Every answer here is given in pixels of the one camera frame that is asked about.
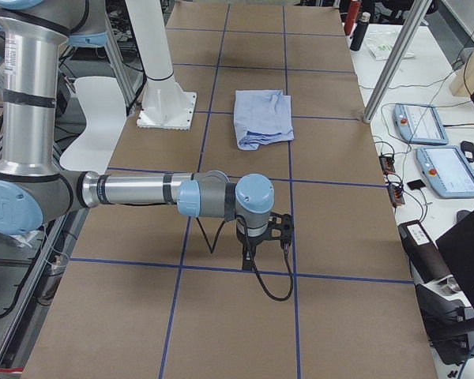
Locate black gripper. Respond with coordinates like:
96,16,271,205
236,232,273,271

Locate blue striped button shirt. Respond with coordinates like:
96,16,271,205
233,89,295,151

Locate lower orange terminal board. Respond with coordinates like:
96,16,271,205
386,182,405,208

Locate orange terminal board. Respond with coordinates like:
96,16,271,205
378,155,396,175
386,182,405,208

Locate black monitor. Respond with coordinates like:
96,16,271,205
436,210,474,308

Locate lower teach pendant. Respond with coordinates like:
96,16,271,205
416,145,474,199

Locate teach pendant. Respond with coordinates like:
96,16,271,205
393,103,449,145
416,145,474,199

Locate upper teach pendant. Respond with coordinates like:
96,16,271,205
393,103,449,145

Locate white plastic chair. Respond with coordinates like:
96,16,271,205
60,77,127,174

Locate white power strip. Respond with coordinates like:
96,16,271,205
11,231,39,249

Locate black water bottle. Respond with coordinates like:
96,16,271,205
349,12,371,51

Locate plastic bag with green print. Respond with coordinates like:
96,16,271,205
364,31,399,61

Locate red bottle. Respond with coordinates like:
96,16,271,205
344,0,360,36

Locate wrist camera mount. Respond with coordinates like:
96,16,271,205
265,212,295,250

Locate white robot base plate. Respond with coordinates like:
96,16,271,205
126,0,197,130

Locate grey aluminium frame post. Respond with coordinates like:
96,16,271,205
362,0,431,124

